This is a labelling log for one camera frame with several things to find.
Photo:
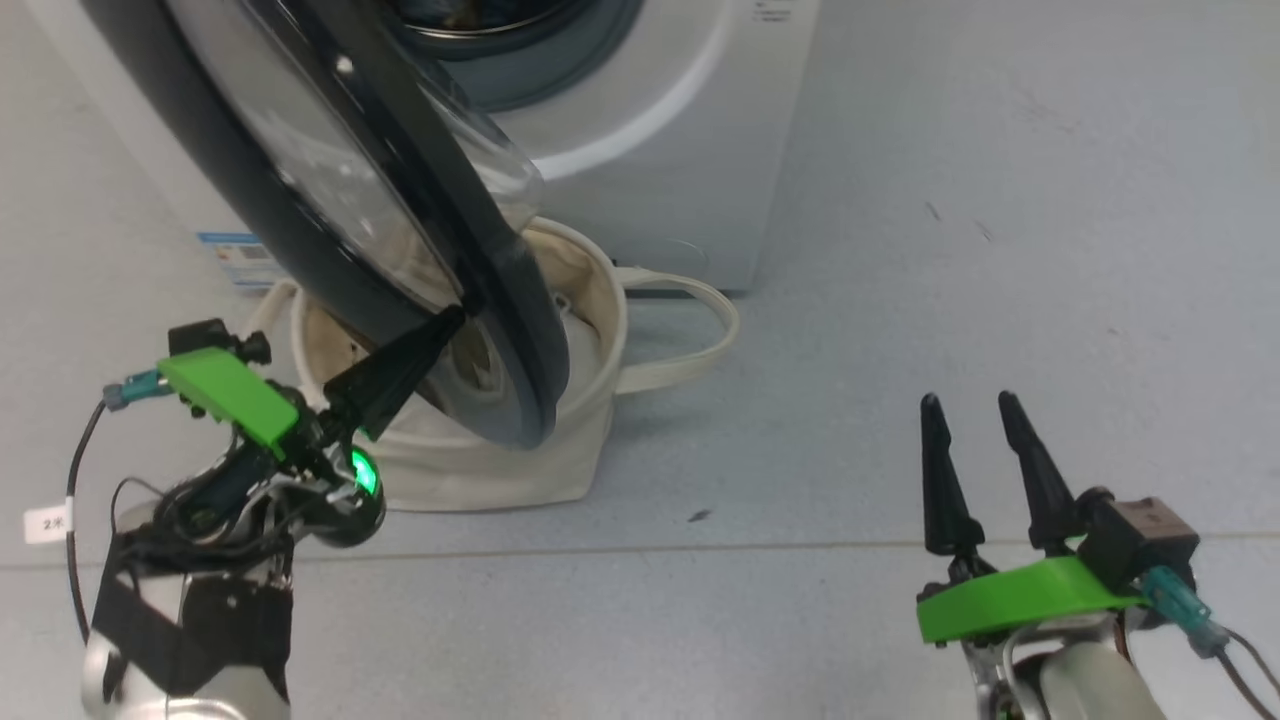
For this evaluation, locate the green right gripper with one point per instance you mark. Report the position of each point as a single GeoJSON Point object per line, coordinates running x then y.
{"type": "Point", "coordinates": [1010, 595]}

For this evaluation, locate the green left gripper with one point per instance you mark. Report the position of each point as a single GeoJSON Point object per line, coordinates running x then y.
{"type": "Point", "coordinates": [240, 395]}

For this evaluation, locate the black round glass washer door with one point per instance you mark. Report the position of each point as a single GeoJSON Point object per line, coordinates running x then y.
{"type": "Point", "coordinates": [250, 200]}

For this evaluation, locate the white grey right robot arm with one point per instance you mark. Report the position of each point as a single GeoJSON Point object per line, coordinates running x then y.
{"type": "Point", "coordinates": [1090, 685]}

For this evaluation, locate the stainless steel washing machine drum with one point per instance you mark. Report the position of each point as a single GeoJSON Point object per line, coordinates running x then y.
{"type": "Point", "coordinates": [470, 22]}

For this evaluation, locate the white front-load washing machine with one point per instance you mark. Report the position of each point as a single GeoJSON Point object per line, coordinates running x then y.
{"type": "Point", "coordinates": [700, 150]}

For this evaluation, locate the grey rubber door gasket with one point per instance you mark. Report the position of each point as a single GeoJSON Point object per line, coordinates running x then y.
{"type": "Point", "coordinates": [600, 50]}

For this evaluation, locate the cream canvas laundry basket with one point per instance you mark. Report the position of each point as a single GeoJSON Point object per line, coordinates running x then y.
{"type": "Point", "coordinates": [500, 470]}

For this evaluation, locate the blue energy label sticker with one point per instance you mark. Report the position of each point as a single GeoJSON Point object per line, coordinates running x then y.
{"type": "Point", "coordinates": [235, 260]}

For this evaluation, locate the small printed text label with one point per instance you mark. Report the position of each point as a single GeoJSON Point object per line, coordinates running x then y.
{"type": "Point", "coordinates": [772, 12]}

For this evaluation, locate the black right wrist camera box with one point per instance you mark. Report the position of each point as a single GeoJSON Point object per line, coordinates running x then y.
{"type": "Point", "coordinates": [1140, 535]}

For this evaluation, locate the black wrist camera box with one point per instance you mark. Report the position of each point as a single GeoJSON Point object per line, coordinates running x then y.
{"type": "Point", "coordinates": [205, 335]}
{"type": "Point", "coordinates": [1140, 535]}

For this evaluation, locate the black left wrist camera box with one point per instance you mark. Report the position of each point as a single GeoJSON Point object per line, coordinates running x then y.
{"type": "Point", "coordinates": [205, 335]}

